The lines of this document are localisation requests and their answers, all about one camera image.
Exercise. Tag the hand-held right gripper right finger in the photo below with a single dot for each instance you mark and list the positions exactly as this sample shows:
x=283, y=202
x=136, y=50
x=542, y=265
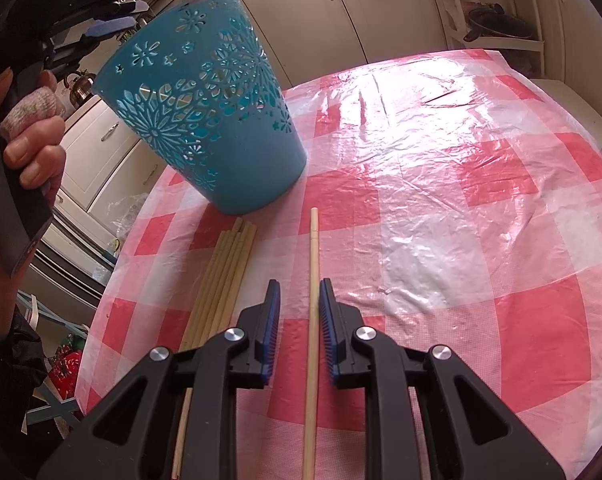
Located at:
x=328, y=332

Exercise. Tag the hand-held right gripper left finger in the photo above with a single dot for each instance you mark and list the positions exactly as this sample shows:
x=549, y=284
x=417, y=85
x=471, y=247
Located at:
x=273, y=332

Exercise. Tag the blue perforated plastic bucket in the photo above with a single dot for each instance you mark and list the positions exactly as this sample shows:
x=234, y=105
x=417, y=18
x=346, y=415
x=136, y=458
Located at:
x=261, y=160

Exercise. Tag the person's left hand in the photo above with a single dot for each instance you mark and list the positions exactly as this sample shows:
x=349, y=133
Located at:
x=36, y=145

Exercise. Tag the metal kettle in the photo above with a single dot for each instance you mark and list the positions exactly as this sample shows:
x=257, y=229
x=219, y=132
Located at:
x=81, y=89

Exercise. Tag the stainless steel appliance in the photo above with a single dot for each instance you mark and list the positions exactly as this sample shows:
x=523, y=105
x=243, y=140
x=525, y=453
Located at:
x=66, y=255

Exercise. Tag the cream drawer cabinet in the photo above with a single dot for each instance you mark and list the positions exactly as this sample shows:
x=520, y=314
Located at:
x=101, y=160

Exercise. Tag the clear plastic bag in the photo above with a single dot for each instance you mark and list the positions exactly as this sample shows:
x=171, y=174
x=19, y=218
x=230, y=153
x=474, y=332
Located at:
x=126, y=212

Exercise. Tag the red checked plastic tablecloth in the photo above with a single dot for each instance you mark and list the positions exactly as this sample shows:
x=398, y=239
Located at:
x=431, y=210

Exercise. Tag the red patterned bag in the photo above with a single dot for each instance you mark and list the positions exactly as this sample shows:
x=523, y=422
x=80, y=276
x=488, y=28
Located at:
x=68, y=365

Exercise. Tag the cream cabinet doors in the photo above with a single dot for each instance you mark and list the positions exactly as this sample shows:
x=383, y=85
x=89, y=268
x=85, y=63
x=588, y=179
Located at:
x=331, y=20

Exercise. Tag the beige chair seat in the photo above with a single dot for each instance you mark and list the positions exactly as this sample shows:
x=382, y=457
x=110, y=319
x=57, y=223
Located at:
x=576, y=97

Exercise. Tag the white shelf rack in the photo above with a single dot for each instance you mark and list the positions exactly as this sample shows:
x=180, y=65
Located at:
x=531, y=50

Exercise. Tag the dark pan on rack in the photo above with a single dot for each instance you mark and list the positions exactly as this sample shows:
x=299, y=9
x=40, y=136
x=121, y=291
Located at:
x=498, y=27

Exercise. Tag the cream tall cabinet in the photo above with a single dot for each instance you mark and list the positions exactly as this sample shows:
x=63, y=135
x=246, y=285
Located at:
x=576, y=20

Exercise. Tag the blue metal stool frame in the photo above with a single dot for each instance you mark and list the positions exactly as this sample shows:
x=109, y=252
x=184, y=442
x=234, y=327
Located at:
x=46, y=317

